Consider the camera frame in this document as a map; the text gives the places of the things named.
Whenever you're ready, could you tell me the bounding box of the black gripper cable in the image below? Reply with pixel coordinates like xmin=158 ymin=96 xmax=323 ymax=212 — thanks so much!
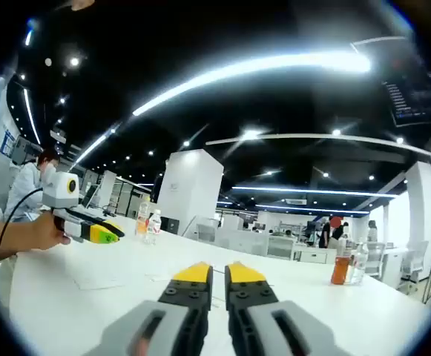
xmin=0 ymin=187 xmax=45 ymax=297

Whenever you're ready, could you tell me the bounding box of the white office chair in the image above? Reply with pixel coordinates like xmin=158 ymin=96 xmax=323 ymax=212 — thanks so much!
xmin=363 ymin=240 xmax=387 ymax=280
xmin=399 ymin=240 xmax=430 ymax=294

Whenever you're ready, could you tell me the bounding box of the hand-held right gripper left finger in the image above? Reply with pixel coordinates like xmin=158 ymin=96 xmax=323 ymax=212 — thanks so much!
xmin=83 ymin=260 xmax=213 ymax=356

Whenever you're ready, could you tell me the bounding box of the orange drink bottle yellow cap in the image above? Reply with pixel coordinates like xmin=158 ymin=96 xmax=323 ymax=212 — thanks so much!
xmin=136 ymin=201 xmax=151 ymax=237

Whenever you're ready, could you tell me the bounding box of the person's left hand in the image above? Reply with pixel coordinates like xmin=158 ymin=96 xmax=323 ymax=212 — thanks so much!
xmin=29 ymin=211 xmax=72 ymax=254

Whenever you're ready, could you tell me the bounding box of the amber tea bottle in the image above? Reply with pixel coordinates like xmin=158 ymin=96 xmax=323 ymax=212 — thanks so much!
xmin=329 ymin=238 xmax=352 ymax=286

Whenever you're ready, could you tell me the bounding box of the clear plastic water bottle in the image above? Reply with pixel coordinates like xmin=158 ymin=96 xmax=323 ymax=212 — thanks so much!
xmin=348 ymin=240 xmax=370 ymax=286

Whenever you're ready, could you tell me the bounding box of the hanging dark monitor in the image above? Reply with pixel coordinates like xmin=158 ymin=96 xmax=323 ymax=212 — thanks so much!
xmin=349 ymin=36 xmax=431 ymax=128

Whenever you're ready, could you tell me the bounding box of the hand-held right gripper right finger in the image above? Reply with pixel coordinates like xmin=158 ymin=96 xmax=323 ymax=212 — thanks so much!
xmin=224 ymin=260 xmax=353 ymax=356

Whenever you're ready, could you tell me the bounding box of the long curved ceiling light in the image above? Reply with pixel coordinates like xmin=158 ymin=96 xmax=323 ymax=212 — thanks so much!
xmin=131 ymin=50 xmax=372 ymax=117

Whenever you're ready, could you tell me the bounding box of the white square pillar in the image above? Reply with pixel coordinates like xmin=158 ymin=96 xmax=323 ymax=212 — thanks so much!
xmin=157 ymin=148 xmax=226 ymax=236

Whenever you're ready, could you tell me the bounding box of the clear water bottle red label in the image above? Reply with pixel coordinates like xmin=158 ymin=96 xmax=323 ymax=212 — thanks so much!
xmin=145 ymin=208 xmax=163 ymax=246

